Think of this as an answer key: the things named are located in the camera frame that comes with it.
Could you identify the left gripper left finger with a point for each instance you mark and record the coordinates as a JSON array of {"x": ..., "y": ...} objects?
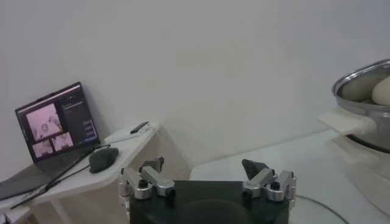
[{"x": 150, "y": 176}]

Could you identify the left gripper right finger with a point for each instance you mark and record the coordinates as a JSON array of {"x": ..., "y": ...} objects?
[{"x": 262, "y": 179}]

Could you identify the white steamed baozi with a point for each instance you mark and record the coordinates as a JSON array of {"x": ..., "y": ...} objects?
[{"x": 382, "y": 91}]

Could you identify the stainless steel steamer basket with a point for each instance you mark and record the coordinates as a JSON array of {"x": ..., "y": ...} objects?
[{"x": 381, "y": 128}]

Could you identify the black smartphone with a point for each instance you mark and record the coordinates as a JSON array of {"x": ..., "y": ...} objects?
[{"x": 139, "y": 128}]

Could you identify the black computer mouse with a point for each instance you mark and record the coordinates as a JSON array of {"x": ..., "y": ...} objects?
[{"x": 103, "y": 159}]

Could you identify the white side table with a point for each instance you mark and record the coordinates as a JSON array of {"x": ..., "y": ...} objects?
[{"x": 100, "y": 201}]

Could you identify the open dark laptop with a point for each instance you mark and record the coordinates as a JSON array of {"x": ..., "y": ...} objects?
[{"x": 58, "y": 124}]

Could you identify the cream electric cooker pot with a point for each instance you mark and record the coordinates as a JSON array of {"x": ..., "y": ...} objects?
[{"x": 371, "y": 176}]

